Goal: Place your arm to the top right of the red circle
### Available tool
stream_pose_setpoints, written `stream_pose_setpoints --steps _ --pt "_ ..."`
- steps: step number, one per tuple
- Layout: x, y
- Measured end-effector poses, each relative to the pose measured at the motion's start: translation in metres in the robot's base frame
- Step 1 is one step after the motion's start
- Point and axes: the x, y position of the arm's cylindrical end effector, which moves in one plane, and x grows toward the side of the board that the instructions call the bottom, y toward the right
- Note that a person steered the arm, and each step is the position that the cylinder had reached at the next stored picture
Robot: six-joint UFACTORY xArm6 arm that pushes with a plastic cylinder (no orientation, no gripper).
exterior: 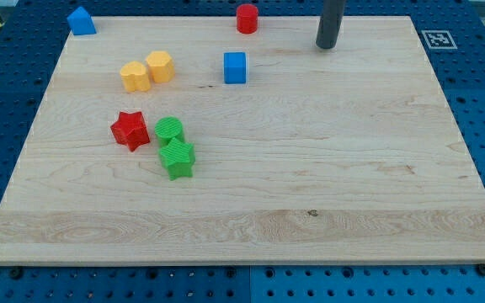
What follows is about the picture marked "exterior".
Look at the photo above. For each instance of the light wooden board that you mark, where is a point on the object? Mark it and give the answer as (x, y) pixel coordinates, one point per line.
(340, 157)

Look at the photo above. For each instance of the yellow hexagon block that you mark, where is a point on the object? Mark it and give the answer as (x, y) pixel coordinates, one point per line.
(161, 66)

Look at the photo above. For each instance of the green star block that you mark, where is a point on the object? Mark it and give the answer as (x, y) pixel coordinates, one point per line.
(178, 158)

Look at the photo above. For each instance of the red cylinder block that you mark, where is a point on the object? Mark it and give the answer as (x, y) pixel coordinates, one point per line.
(247, 18)

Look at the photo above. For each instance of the blue pentagon block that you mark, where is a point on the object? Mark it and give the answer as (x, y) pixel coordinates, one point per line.
(81, 22)

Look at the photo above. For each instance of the green cylinder block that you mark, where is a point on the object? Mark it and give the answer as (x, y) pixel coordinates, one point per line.
(168, 128)

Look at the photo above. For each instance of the blue cube block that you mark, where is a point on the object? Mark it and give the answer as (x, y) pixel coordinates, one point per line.
(235, 67)

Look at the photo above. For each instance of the yellow heart block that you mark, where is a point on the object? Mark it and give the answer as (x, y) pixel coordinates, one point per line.
(134, 77)

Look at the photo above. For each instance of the red star block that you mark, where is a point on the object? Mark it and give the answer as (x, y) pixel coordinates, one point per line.
(130, 130)

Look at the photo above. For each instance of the white fiducial marker tag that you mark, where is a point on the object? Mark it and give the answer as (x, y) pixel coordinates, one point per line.
(437, 39)

